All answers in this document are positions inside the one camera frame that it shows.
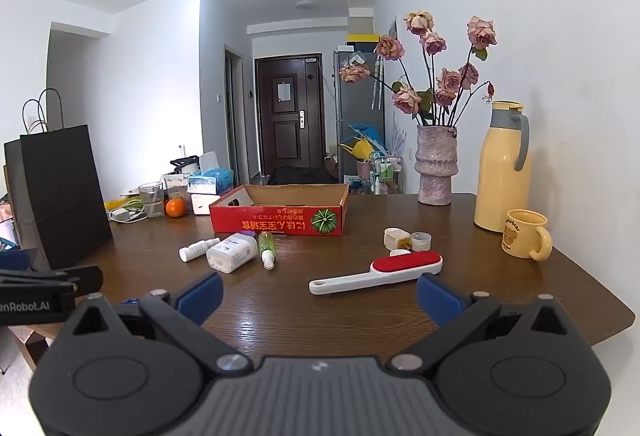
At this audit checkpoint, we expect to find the pink textured vase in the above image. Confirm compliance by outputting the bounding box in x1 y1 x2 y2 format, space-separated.
415 124 459 206

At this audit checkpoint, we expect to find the red cardboard box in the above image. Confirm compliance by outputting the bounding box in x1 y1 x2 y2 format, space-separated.
209 183 350 237

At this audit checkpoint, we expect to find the red and white lint brush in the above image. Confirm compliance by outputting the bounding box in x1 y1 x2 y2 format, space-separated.
308 251 444 297

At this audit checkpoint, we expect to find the clear food container white lid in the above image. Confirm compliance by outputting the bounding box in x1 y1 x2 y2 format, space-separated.
163 173 193 207

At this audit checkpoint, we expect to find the grey refrigerator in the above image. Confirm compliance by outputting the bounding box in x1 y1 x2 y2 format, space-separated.
334 43 386 184

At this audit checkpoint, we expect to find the white folded umbrella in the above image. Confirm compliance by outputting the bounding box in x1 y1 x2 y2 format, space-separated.
371 58 383 111

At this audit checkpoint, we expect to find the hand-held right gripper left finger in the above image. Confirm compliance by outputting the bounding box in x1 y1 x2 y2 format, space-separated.
59 272 253 377

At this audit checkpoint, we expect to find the yellow mug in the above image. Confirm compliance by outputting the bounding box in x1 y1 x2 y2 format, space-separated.
501 209 553 263

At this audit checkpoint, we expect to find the green transparent bottle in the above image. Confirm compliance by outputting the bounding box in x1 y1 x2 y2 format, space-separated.
257 231 277 271

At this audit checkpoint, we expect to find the black folding chair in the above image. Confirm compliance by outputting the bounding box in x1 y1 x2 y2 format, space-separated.
270 166 338 185

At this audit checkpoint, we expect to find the yellow thermos jug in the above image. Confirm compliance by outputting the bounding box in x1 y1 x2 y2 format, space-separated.
474 100 532 233

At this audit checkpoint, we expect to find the yellow plastic stool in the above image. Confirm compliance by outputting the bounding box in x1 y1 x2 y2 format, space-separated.
339 140 373 161

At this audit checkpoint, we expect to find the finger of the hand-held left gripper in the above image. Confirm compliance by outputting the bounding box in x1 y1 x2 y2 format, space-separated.
50 265 104 293

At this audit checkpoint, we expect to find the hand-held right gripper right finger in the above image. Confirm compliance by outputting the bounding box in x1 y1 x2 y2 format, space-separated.
385 273 576 379

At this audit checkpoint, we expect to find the clear glass cup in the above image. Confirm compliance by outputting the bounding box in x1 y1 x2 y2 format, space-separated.
138 182 166 219

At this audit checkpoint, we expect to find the blue plastic stool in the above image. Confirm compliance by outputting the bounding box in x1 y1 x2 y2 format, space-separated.
348 124 386 157

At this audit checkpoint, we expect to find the blue tissue box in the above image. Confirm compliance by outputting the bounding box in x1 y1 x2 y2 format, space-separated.
187 152 235 195

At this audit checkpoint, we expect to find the white spray bottle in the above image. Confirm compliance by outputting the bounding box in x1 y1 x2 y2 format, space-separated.
179 238 221 263

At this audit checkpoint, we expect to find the white trolley rack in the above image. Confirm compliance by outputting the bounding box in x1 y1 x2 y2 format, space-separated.
369 155 404 194

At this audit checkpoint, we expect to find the black paper bag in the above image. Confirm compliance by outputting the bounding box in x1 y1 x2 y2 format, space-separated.
4 88 113 269

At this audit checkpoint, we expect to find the purple feather decoration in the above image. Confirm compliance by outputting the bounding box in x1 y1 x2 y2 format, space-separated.
392 113 408 151

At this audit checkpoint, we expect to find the white lotion bottle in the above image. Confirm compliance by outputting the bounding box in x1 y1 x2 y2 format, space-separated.
206 232 258 274

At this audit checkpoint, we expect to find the bunch of dried pink roses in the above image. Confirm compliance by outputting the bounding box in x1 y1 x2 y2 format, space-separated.
340 10 497 127

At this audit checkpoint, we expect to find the dark brown door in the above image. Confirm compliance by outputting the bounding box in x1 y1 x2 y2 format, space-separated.
255 54 326 177

